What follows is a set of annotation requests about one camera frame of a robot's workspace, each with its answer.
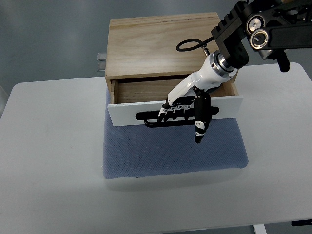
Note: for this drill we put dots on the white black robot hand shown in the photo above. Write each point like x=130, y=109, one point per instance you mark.
x=195, y=90

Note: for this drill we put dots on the black drawer handle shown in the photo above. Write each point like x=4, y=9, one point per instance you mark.
x=178, y=116

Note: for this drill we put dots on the white drawer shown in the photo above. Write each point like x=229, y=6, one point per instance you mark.
x=133, y=95

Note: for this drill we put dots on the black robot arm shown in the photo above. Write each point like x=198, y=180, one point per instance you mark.
x=271, y=27

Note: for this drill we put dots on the wooden drawer cabinet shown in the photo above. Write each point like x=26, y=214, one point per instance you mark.
x=146, y=47

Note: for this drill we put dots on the blue mesh cushion mat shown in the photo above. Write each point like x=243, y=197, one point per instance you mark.
x=139, y=151

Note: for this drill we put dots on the grey metal table clamp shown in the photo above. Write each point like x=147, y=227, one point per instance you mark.
x=101, y=61

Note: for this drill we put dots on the white table leg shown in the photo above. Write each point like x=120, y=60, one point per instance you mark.
x=259, y=229

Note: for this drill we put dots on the black table control panel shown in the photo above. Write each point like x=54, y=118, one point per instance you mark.
x=301, y=223

